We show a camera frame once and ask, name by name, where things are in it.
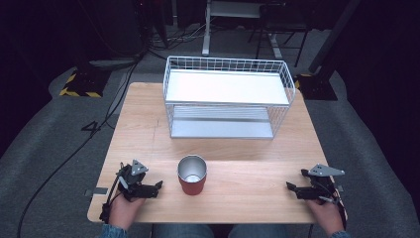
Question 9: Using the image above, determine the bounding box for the person's left hand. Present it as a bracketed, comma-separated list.
[108, 192, 147, 231]

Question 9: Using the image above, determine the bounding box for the black base plate striped tape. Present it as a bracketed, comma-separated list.
[58, 67, 112, 99]
[294, 72, 339, 101]

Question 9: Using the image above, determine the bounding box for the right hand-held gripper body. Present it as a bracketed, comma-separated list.
[299, 164, 346, 203]

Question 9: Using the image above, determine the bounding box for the white desk frame leg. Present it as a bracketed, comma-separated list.
[201, 0, 265, 57]

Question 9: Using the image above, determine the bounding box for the red cup with steel inside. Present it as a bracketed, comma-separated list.
[176, 154, 208, 196]

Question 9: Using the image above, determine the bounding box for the person's right leg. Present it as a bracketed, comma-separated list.
[227, 223, 289, 238]

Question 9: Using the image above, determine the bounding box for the black metal chair frame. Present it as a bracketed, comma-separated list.
[247, 2, 311, 68]

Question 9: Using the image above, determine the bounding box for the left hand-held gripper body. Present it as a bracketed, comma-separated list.
[116, 159, 151, 202]

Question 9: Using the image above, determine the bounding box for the bundle of floor cables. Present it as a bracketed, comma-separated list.
[147, 21, 207, 53]

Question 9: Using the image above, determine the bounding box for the black slanted stand pole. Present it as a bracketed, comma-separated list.
[307, 0, 362, 75]

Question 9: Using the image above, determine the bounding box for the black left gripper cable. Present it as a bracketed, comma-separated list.
[98, 172, 124, 224]

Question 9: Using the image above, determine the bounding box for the person's right hand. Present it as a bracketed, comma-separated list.
[305, 197, 347, 237]

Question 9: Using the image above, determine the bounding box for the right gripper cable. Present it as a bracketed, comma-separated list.
[318, 184, 349, 231]

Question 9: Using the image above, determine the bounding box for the long black floor cable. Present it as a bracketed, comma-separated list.
[15, 60, 141, 238]

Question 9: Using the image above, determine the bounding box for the black upright stand pole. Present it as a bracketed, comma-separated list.
[72, 0, 97, 72]

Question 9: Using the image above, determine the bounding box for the white wire two-tier rack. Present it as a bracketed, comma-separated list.
[162, 55, 297, 141]

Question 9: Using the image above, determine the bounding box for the person's leg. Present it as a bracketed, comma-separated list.
[227, 223, 289, 238]
[152, 223, 216, 238]

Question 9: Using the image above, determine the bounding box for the grey tape strip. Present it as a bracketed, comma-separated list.
[84, 186, 109, 197]

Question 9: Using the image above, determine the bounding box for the person's left leg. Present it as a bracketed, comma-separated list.
[152, 223, 216, 238]

